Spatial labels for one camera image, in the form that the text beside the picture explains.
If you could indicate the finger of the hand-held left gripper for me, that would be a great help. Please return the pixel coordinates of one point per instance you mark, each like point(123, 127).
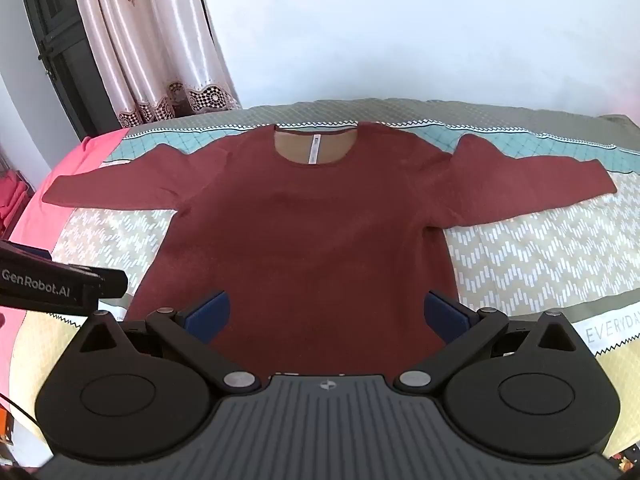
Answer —
point(112, 284)

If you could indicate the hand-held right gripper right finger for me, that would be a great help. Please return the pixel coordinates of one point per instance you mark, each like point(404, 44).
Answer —
point(445, 317)

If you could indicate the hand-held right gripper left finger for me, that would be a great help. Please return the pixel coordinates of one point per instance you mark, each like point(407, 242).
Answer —
point(210, 316)

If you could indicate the maroon long-sleeve sweater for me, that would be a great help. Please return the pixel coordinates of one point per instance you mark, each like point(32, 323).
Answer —
point(310, 240)

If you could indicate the red folded cloth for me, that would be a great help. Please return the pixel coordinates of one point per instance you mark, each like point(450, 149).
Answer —
point(12, 200)

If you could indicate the patterned grey teal quilt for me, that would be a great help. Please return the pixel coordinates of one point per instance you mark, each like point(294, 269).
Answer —
point(525, 260)

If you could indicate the pink bed sheet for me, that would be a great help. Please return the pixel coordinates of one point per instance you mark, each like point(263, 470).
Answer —
point(90, 152)

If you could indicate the dark door frame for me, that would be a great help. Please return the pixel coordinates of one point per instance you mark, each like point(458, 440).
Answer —
point(60, 60)

